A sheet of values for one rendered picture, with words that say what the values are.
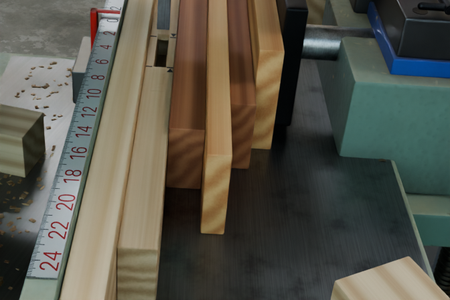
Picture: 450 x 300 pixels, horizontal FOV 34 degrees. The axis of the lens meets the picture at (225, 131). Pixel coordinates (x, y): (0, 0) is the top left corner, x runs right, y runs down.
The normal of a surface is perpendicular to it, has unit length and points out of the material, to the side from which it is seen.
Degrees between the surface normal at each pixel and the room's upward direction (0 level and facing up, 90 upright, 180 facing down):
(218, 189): 90
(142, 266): 90
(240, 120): 90
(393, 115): 90
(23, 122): 0
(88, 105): 0
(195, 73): 0
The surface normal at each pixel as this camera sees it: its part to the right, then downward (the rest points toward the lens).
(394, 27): -1.00, -0.06
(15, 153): -0.22, 0.53
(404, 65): 0.01, 0.56
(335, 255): 0.08, -0.83
